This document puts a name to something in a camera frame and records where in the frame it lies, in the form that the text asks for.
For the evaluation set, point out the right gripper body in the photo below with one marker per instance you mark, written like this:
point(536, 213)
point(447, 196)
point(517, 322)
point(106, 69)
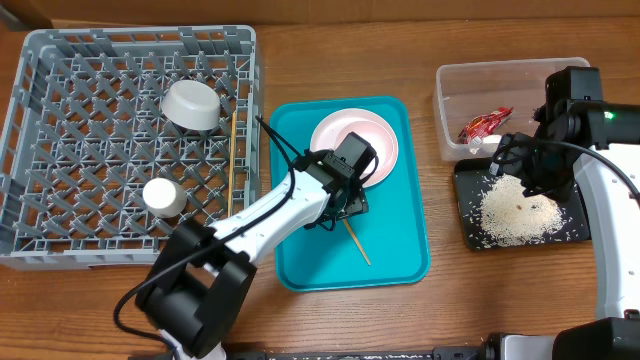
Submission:
point(542, 185)

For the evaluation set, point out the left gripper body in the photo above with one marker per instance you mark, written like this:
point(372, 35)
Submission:
point(357, 200)

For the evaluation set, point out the small white bowl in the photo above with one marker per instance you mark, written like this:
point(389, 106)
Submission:
point(373, 132)

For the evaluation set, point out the large white plate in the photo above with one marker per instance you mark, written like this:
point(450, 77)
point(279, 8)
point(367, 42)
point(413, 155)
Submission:
point(325, 134)

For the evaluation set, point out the red snack wrapper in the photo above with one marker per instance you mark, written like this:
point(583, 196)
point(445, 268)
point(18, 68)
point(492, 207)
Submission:
point(483, 126)

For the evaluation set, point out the grey metal bowl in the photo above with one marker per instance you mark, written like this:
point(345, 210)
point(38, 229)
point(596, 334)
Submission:
point(192, 105)

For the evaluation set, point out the white cup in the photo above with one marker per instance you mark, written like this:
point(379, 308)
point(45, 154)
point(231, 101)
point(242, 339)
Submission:
point(164, 198)

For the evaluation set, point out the wooden chopstick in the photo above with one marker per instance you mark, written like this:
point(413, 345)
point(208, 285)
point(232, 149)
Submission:
point(232, 157)
point(357, 241)

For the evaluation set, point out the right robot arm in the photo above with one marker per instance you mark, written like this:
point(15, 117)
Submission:
point(583, 141)

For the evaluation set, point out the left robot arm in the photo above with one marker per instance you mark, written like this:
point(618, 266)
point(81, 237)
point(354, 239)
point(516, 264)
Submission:
point(199, 282)

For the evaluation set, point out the pile of rice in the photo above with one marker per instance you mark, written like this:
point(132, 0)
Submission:
point(501, 216)

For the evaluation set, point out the teal plastic serving tray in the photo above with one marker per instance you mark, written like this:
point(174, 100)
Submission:
point(393, 232)

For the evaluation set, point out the black plastic tray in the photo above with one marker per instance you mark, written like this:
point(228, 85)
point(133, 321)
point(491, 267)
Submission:
point(468, 172)

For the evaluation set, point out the clear plastic bin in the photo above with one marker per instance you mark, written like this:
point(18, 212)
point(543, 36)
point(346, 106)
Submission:
point(465, 91)

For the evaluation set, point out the grey plastic dish rack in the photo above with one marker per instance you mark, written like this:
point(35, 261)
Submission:
point(84, 133)

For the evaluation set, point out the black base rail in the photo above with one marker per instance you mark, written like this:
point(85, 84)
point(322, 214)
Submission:
point(437, 353)

